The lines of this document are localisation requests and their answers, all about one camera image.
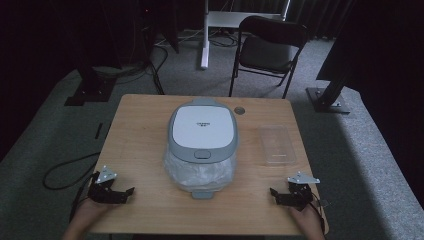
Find black cable loop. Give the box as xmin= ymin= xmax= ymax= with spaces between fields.
xmin=42 ymin=152 xmax=102 ymax=191

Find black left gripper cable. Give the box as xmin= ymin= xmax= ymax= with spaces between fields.
xmin=68 ymin=171 xmax=100 ymax=223

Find black floor cables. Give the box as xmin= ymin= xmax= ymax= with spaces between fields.
xmin=113 ymin=31 xmax=241 ymax=96

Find grey and white trash can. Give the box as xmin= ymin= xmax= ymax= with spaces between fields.
xmin=162 ymin=97 xmax=240 ymax=201

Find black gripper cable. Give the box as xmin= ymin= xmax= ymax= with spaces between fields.
xmin=68 ymin=171 xmax=100 ymax=223
xmin=309 ymin=192 xmax=327 ymax=234

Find clear plastic lid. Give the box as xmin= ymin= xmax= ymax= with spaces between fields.
xmin=258 ymin=124 xmax=297 ymax=167

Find black folding chair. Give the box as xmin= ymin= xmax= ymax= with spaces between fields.
xmin=228 ymin=15 xmax=310 ymax=100

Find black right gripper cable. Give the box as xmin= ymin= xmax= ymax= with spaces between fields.
xmin=309 ymin=192 xmax=327 ymax=234

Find black stand with grey base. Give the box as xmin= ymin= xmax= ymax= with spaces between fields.
xmin=305 ymin=33 xmax=352 ymax=115

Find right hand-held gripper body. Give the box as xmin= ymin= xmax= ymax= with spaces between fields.
xmin=281 ymin=171 xmax=321 ymax=212

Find person's right hand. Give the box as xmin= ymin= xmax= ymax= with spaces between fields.
xmin=288 ymin=204 xmax=324 ymax=235

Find white desk frame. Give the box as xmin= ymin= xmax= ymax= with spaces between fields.
xmin=199 ymin=0 xmax=292 ymax=71

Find clear plastic bin liner bag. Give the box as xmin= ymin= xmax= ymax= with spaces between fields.
xmin=162 ymin=143 xmax=238 ymax=194

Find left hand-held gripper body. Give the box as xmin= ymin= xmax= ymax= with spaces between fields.
xmin=88 ymin=165 xmax=126 ymax=205

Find person's left hand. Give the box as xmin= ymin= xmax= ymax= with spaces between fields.
xmin=70 ymin=197 xmax=113 ymax=233

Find black stand with square base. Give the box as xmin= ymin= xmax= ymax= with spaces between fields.
xmin=63 ymin=64 xmax=118 ymax=107

